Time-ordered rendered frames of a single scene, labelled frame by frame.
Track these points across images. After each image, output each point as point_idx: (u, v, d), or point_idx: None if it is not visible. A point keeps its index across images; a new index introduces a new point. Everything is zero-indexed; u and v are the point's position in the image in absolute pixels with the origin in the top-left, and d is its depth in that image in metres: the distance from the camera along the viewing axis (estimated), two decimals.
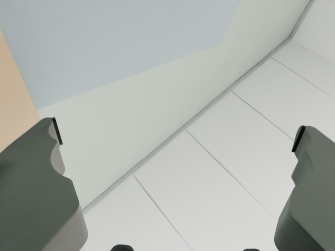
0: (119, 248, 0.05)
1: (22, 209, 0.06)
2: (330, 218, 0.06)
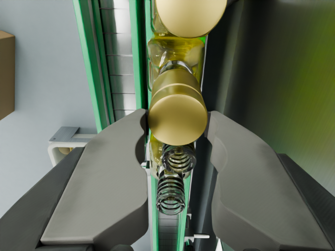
0: (119, 248, 0.05)
1: (104, 185, 0.07)
2: (251, 193, 0.06)
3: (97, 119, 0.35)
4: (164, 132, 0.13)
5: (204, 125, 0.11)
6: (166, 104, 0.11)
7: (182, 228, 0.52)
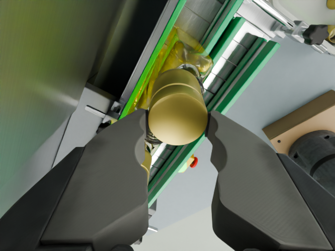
0: (119, 248, 0.05)
1: (104, 185, 0.07)
2: (251, 193, 0.06)
3: (242, 88, 0.37)
4: (146, 170, 0.23)
5: None
6: None
7: None
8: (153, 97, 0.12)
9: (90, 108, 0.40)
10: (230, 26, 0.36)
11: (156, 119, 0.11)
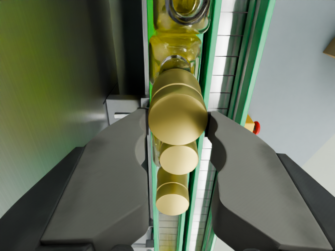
0: (119, 248, 0.05)
1: (104, 185, 0.07)
2: (251, 193, 0.06)
3: (272, 1, 0.28)
4: None
5: (161, 159, 0.17)
6: (185, 170, 0.18)
7: None
8: (153, 97, 0.12)
9: (119, 114, 0.38)
10: None
11: (156, 119, 0.11)
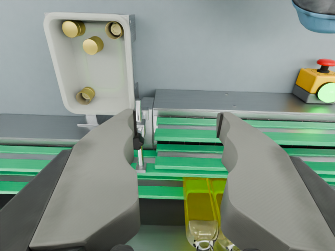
0: (119, 248, 0.05)
1: (93, 186, 0.06)
2: (261, 195, 0.06)
3: (200, 140, 0.39)
4: None
5: None
6: None
7: None
8: None
9: None
10: (163, 152, 0.47)
11: None
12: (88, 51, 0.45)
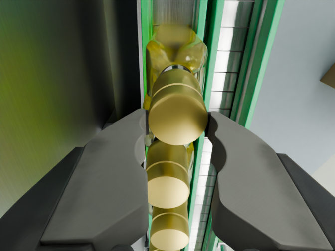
0: (119, 248, 0.05)
1: (104, 185, 0.06)
2: (251, 193, 0.06)
3: (267, 51, 0.28)
4: (179, 217, 0.17)
5: (152, 239, 0.17)
6: (176, 248, 0.18)
7: None
8: (146, 172, 0.15)
9: None
10: None
11: (149, 191, 0.14)
12: (169, 135, 0.12)
